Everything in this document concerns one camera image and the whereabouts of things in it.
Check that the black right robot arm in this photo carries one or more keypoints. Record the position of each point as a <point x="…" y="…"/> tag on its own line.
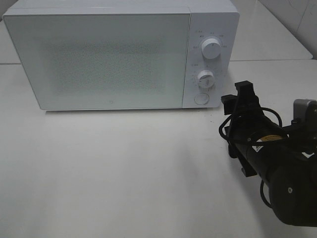
<point x="284" y="157"/>

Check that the white microwave oven body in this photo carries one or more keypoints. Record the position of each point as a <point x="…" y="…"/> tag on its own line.
<point x="124" y="54"/>

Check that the white microwave door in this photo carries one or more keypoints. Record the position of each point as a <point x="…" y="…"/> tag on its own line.
<point x="97" y="62"/>

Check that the round white door button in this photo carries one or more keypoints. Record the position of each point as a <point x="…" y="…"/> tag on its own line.
<point x="201" y="99"/>

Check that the white microwave knob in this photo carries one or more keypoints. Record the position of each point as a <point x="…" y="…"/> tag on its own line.
<point x="211" y="47"/>
<point x="205" y="79"/>

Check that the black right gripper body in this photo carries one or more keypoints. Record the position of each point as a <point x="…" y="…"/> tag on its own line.
<point x="251" y="135"/>

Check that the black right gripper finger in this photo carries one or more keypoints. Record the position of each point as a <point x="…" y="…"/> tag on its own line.
<point x="244" y="100"/>
<point x="247" y="169"/>

